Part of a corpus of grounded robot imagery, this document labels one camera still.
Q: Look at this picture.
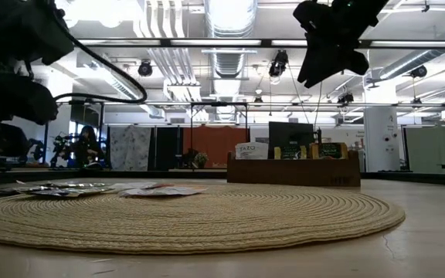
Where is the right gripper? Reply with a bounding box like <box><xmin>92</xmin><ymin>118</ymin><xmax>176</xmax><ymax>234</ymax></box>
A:
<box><xmin>292</xmin><ymin>0</ymin><xmax>369</xmax><ymax>89</ymax></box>

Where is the white and orange tea packet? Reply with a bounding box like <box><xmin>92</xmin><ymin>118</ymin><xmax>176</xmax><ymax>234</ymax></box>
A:
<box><xmin>118</xmin><ymin>186</ymin><xmax>208</xmax><ymax>198</ymax></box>
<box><xmin>108</xmin><ymin>181</ymin><xmax>175</xmax><ymax>191</ymax></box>
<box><xmin>235</xmin><ymin>141</ymin><xmax>269</xmax><ymax>161</ymax></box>

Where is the wooden tea organizer box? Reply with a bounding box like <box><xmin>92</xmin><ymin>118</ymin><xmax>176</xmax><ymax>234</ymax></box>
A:
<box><xmin>226</xmin><ymin>150</ymin><xmax>362</xmax><ymax>188</ymax></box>

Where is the black ceiling spotlight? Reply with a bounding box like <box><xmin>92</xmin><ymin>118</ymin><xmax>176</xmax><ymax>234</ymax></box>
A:
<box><xmin>409</xmin><ymin>64</ymin><xmax>428</xmax><ymax>79</ymax></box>
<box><xmin>337</xmin><ymin>91</ymin><xmax>355</xmax><ymax>105</ymax></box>
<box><xmin>267</xmin><ymin>49</ymin><xmax>290</xmax><ymax>78</ymax></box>
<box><xmin>137</xmin><ymin>59</ymin><xmax>154</xmax><ymax>77</ymax></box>

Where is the black monitor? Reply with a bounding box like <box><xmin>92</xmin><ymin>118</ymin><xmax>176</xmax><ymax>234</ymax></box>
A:
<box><xmin>268</xmin><ymin>121</ymin><xmax>316</xmax><ymax>150</ymax></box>

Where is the person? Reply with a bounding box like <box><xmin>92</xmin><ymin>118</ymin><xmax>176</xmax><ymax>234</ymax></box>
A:
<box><xmin>73</xmin><ymin>125</ymin><xmax>106</xmax><ymax>169</ymax></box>

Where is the white pillar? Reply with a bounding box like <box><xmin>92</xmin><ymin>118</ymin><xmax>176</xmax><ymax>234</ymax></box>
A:
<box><xmin>363</xmin><ymin>106</ymin><xmax>400</xmax><ymax>173</ymax></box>

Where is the black metal gantry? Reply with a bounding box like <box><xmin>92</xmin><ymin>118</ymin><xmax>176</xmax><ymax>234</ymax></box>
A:
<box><xmin>43</xmin><ymin>99</ymin><xmax>106</xmax><ymax>168</ymax></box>
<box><xmin>189</xmin><ymin>100</ymin><xmax>249</xmax><ymax>171</ymax></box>

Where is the patterned grey curtain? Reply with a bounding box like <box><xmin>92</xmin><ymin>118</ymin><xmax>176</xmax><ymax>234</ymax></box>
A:
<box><xmin>109</xmin><ymin>125</ymin><xmax>152</xmax><ymax>171</ymax></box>

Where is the background potted plant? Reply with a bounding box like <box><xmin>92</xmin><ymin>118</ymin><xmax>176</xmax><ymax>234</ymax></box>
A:
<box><xmin>193</xmin><ymin>151</ymin><xmax>210</xmax><ymax>169</ymax></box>

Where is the black partition panel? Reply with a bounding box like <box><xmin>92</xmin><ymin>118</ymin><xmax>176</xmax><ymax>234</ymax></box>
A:
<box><xmin>155</xmin><ymin>126</ymin><xmax>180</xmax><ymax>171</ymax></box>

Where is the round woven placemat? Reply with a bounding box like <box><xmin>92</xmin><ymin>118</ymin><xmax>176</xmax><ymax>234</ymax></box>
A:
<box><xmin>0</xmin><ymin>184</ymin><xmax>406</xmax><ymax>255</ymax></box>

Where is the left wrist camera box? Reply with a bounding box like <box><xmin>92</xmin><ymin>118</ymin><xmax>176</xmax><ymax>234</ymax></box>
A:
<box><xmin>0</xmin><ymin>73</ymin><xmax>59</xmax><ymax>127</ymax></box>

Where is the orange partition wall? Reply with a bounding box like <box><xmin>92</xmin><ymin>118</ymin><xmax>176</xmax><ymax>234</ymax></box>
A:
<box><xmin>182</xmin><ymin>126</ymin><xmax>249</xmax><ymax>169</ymax></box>

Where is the grey partition wall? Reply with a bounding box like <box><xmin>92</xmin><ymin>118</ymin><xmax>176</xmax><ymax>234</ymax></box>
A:
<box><xmin>403</xmin><ymin>126</ymin><xmax>445</xmax><ymax>174</ymax></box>

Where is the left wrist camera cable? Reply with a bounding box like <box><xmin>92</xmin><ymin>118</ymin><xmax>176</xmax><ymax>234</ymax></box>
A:
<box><xmin>50</xmin><ymin>7</ymin><xmax>148</xmax><ymax>105</ymax></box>

